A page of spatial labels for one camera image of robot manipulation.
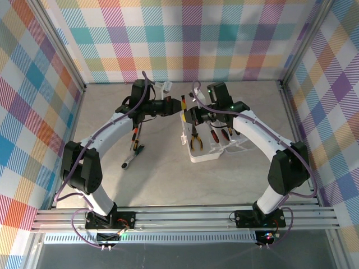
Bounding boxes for pliers yellow black handles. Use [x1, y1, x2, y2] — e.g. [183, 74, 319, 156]
[190, 124, 205, 152]

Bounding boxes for clear plastic toolbox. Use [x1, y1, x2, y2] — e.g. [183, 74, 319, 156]
[179, 106, 259, 164]

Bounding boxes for ratchet wrench green handle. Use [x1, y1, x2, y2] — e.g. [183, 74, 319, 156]
[122, 143, 146, 170]

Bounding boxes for aluminium table side rail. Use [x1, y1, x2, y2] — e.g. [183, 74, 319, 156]
[277, 80, 326, 210]
[49, 85, 88, 211]

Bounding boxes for aluminium frame post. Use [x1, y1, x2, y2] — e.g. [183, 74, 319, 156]
[27, 0, 86, 93]
[279, 0, 333, 89]

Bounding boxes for aluminium mounting rail beam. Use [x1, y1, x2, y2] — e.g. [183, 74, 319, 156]
[32, 206, 342, 233]

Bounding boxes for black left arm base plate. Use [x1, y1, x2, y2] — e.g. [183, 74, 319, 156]
[85, 211, 137, 229]

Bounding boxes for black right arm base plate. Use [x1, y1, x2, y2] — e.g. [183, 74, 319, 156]
[234, 208, 287, 229]

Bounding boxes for slotted grey cable duct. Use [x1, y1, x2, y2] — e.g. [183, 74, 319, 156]
[43, 231, 259, 246]

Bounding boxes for black left connector bracket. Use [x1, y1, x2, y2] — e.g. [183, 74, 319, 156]
[96, 232, 124, 251]

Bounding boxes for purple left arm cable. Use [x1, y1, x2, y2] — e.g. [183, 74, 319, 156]
[54, 71, 155, 250]

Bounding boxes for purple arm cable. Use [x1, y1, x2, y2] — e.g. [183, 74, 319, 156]
[54, 71, 155, 250]
[192, 80, 317, 249]

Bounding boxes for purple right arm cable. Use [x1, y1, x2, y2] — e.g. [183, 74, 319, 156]
[192, 80, 317, 249]

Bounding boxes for aluminium frame bar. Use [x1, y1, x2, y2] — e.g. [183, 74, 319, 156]
[21, 232, 45, 269]
[325, 228, 347, 269]

